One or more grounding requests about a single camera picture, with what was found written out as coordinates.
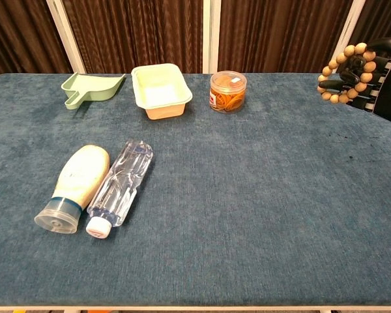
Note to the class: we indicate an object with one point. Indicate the brown pleated curtain panel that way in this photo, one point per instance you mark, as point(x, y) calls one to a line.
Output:
point(133, 32)
point(280, 32)
point(19, 36)
point(381, 19)

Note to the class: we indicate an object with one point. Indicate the clear jar of rubber bands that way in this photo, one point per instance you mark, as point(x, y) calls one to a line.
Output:
point(228, 94)

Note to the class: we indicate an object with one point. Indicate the blue table cloth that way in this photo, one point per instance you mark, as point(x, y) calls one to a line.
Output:
point(195, 195)

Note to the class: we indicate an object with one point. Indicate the pale green rectangular tub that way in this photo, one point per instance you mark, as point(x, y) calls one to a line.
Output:
point(159, 94)

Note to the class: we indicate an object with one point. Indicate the clear plastic water bottle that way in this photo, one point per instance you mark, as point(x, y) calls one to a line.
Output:
point(124, 182)

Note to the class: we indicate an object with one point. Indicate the pale green plastic dustpan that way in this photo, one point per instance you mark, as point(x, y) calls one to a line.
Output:
point(97, 88)

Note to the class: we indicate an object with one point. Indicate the cream squeeze bottle clear cap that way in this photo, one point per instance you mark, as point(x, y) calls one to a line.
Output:
point(81, 176)

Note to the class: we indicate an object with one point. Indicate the white screen frame post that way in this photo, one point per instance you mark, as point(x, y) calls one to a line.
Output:
point(65, 36)
point(211, 36)
point(345, 26)

